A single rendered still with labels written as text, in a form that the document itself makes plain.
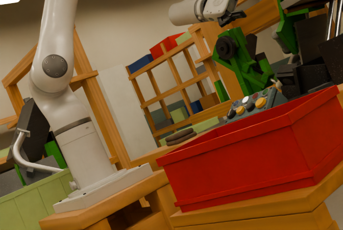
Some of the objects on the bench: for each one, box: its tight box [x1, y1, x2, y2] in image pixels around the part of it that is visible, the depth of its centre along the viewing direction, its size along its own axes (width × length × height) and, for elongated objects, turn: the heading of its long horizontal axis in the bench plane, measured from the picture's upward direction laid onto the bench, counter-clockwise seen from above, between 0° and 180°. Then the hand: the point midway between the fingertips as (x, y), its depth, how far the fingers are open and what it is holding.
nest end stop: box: [277, 72, 295, 85], centre depth 130 cm, size 4×7×6 cm, turn 135°
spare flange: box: [308, 81, 333, 93], centre depth 118 cm, size 6×4×1 cm
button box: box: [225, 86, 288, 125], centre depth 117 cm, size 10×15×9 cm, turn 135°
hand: (246, 2), depth 144 cm, fingers open, 8 cm apart
